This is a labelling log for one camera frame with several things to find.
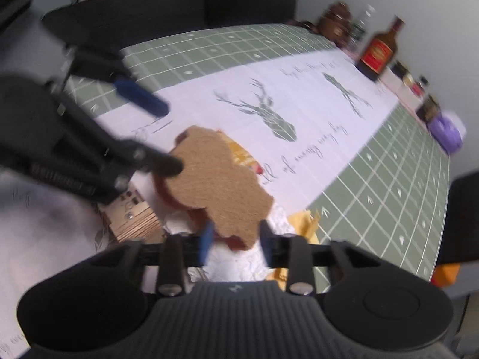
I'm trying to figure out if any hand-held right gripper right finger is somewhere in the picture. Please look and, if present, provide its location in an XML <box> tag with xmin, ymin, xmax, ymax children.
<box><xmin>258</xmin><ymin>220</ymin><xmax>386</xmax><ymax>296</ymax></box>

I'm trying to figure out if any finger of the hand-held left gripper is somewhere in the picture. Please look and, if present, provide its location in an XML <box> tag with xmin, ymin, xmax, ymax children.
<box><xmin>47</xmin><ymin>80</ymin><xmax>184</xmax><ymax>206</ymax></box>
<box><xmin>62</xmin><ymin>47</ymin><xmax>170</xmax><ymax>117</ymax></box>

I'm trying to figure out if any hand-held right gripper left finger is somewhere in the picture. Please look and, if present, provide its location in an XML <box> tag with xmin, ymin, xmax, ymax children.
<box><xmin>88</xmin><ymin>221</ymin><xmax>216</xmax><ymax>297</ymax></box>

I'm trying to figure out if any white crinkled wrap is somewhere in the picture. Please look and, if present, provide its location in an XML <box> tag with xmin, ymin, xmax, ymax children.
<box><xmin>165</xmin><ymin>206</ymin><xmax>296</xmax><ymax>283</ymax></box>

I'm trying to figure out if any reddish brown chocolate bar plush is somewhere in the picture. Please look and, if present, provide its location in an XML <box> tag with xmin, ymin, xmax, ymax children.
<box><xmin>151</xmin><ymin>174</ymin><xmax>263</xmax><ymax>252</ymax></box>

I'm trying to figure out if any black chair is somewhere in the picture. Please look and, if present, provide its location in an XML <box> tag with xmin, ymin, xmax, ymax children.
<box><xmin>41</xmin><ymin>0</ymin><xmax>210</xmax><ymax>51</ymax></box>
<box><xmin>436</xmin><ymin>170</ymin><xmax>479</xmax><ymax>266</ymax></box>
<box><xmin>204</xmin><ymin>0</ymin><xmax>298</xmax><ymax>28</ymax></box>

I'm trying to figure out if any yellow and red packet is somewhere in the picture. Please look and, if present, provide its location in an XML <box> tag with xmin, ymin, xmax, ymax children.
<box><xmin>219</xmin><ymin>135</ymin><xmax>263</xmax><ymax>174</ymax></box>

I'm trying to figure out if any green grid tablecloth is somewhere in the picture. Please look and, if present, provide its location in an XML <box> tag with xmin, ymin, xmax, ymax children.
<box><xmin>65</xmin><ymin>22</ymin><xmax>451</xmax><ymax>283</ymax></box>

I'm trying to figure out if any white printed table runner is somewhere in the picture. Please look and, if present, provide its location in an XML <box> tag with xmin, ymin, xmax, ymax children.
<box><xmin>0</xmin><ymin>47</ymin><xmax>399</xmax><ymax>359</ymax></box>

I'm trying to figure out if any orange storage box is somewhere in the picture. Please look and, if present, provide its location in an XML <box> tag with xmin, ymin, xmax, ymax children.
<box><xmin>430</xmin><ymin>264</ymin><xmax>461</xmax><ymax>288</ymax></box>

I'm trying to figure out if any white cardboard box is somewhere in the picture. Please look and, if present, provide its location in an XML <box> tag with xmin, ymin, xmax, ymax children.
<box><xmin>380</xmin><ymin>69</ymin><xmax>425</xmax><ymax>115</ymax></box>

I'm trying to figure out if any purple tissue pack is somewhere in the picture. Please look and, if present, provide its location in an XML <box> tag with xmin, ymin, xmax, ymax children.
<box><xmin>427</xmin><ymin>110</ymin><xmax>468</xmax><ymax>156</ymax></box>

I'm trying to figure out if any small dark lidded jar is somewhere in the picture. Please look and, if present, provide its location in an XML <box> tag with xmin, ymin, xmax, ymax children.
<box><xmin>391</xmin><ymin>60</ymin><xmax>410</xmax><ymax>79</ymax></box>

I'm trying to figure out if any brown liquor bottle red label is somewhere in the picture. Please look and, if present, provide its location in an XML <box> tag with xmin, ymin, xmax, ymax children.
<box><xmin>355</xmin><ymin>16</ymin><xmax>407</xmax><ymax>82</ymax></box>

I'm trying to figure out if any clear glass bottle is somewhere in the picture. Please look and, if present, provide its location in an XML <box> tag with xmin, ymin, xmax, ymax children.
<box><xmin>350</xmin><ymin>4</ymin><xmax>377</xmax><ymax>42</ymax></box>

